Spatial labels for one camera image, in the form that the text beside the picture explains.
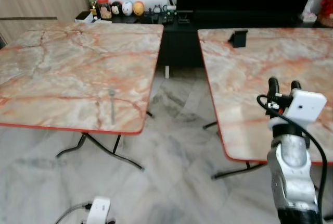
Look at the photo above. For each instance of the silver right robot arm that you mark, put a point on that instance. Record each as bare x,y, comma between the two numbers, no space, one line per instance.
291,177

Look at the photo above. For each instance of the black phone stand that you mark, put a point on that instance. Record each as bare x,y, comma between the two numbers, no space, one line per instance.
239,38

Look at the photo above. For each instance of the red decorative figure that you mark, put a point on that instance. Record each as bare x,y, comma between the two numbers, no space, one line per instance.
327,2

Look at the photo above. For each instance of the white table leg foot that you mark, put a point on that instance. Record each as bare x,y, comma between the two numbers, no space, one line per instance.
167,72

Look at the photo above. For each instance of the black box device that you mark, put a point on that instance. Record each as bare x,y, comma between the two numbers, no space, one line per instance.
186,17

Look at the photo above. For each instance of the white green router device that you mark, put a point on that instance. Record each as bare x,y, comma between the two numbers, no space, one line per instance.
170,9

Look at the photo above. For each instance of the small grey figurine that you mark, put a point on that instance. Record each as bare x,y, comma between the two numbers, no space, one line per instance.
156,10

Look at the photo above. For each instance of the orange egg shaped figurine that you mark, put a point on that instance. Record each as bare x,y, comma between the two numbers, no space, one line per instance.
138,9

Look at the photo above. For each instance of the white egg shaped figurine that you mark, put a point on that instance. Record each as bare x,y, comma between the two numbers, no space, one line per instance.
127,8

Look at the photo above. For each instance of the black round figurine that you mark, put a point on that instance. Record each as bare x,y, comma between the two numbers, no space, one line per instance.
116,9

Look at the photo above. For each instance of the red lidded snack jar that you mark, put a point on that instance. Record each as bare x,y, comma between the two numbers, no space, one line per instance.
104,9

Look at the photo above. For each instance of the gold trophy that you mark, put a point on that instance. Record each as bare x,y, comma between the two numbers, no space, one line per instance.
91,1

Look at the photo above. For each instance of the white box with black top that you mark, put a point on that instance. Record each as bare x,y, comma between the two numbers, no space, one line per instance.
84,16

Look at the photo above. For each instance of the light wooden cabinet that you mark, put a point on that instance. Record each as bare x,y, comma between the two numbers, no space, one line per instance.
41,5

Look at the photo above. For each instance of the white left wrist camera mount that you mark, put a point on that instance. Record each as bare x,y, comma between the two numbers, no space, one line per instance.
99,209

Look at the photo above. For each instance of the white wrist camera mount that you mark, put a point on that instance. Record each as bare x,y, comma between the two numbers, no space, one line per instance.
307,107
99,209

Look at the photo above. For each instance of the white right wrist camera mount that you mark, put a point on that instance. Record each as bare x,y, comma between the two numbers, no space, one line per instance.
307,107

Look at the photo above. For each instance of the black metal table leg frame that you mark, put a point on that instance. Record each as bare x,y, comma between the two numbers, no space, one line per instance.
104,148

